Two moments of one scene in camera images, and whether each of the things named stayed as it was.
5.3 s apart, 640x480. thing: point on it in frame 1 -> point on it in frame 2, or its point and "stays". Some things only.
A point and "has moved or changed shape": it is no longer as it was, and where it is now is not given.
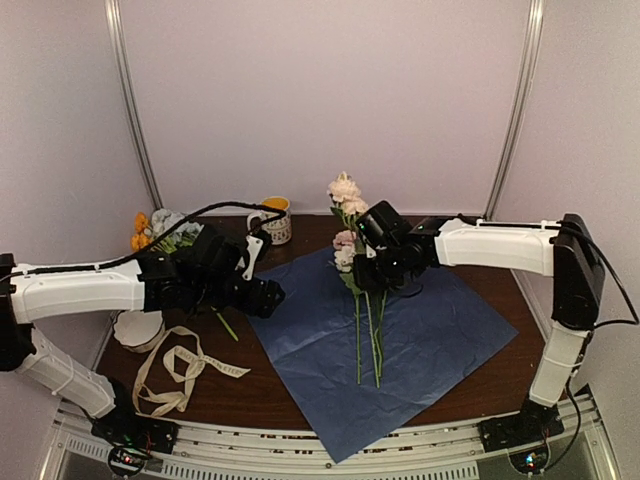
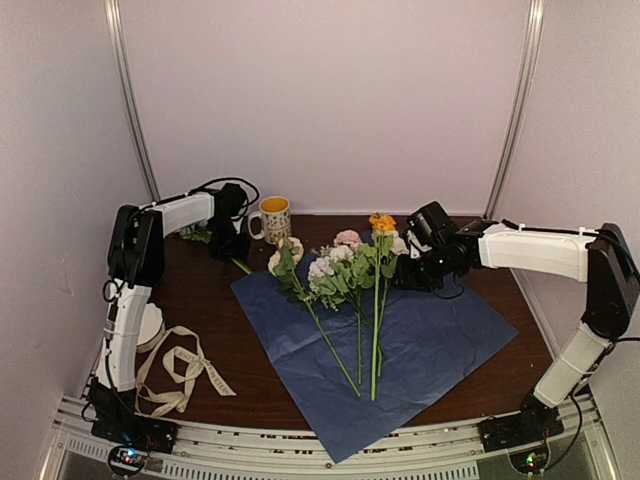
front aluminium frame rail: (213, 453) stays
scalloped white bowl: (138, 330) stays
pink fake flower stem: (348, 203) has moved or changed shape
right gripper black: (366, 281) -> (406, 279)
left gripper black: (261, 301) -> (240, 251)
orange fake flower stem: (139, 240) has moved or changed shape
